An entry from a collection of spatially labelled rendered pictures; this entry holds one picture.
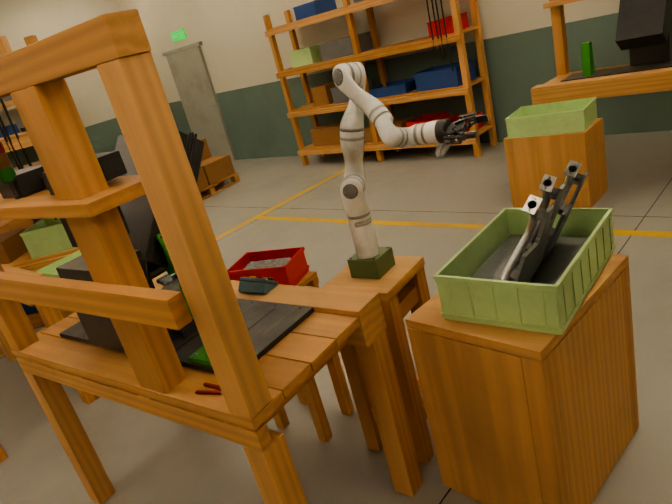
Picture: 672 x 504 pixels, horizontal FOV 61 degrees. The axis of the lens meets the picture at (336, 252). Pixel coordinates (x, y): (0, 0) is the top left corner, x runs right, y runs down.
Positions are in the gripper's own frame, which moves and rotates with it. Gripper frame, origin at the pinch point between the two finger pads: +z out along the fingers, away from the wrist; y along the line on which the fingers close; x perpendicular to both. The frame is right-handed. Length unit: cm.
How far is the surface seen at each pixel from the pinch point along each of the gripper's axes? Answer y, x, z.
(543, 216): -9.8, 28.0, 15.6
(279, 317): -56, 36, -69
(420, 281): -3, 66, -46
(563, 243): 21, 65, 6
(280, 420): -53, 122, -128
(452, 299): -29, 48, -14
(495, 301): -28, 47, 1
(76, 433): -113, 68, -180
